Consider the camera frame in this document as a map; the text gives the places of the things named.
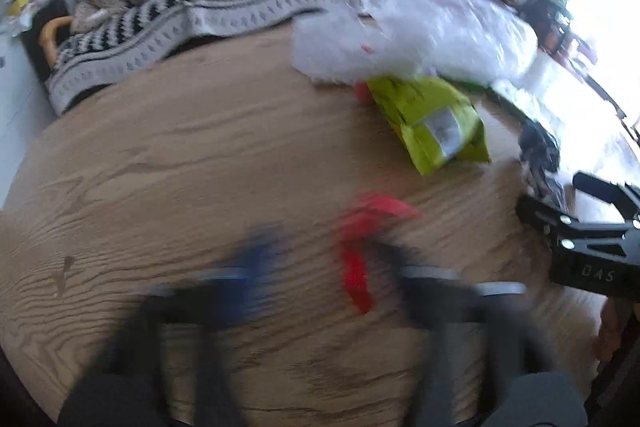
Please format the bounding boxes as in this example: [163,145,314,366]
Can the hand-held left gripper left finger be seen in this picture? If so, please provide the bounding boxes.
[60,222,287,427]

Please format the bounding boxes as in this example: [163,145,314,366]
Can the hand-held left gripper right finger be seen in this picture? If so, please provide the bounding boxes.
[372,239,586,427]

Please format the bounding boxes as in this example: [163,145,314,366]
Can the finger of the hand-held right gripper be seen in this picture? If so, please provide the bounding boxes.
[572,172,640,223]
[516,196,640,258]

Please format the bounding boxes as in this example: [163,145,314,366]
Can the red plastic wrapper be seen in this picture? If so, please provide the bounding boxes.
[337,192,421,314]

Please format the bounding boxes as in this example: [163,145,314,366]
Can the lime green snack bag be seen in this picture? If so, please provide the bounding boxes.
[366,76,492,176]

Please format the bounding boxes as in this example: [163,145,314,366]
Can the white plastic bag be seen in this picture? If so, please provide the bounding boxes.
[291,0,540,86]

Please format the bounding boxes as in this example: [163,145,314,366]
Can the person's right hand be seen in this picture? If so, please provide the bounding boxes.
[594,296,628,360]

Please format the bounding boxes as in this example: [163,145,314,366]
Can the black crumpled wrapper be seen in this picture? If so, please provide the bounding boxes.
[517,119,565,204]

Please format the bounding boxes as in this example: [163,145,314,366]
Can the black and white striped blanket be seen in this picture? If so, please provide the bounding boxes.
[47,0,436,116]

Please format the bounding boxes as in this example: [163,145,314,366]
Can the white cabinet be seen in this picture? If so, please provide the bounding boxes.
[0,27,56,208]

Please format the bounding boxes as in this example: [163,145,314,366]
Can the wooden sofa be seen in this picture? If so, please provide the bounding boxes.
[39,0,435,80]

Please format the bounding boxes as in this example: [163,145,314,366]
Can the black box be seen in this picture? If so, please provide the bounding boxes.
[22,0,72,82]

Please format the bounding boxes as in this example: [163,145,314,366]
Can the yellow paper clutter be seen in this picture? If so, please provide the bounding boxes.
[6,0,42,16]

